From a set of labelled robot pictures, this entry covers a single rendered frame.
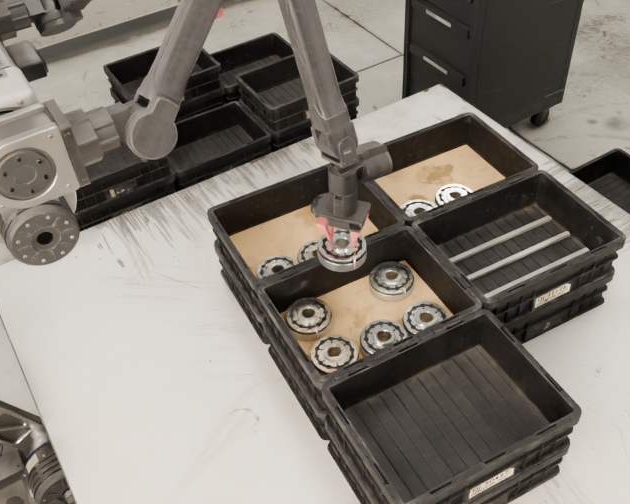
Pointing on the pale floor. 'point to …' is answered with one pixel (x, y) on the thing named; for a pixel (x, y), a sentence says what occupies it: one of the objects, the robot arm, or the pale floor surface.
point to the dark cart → (492, 53)
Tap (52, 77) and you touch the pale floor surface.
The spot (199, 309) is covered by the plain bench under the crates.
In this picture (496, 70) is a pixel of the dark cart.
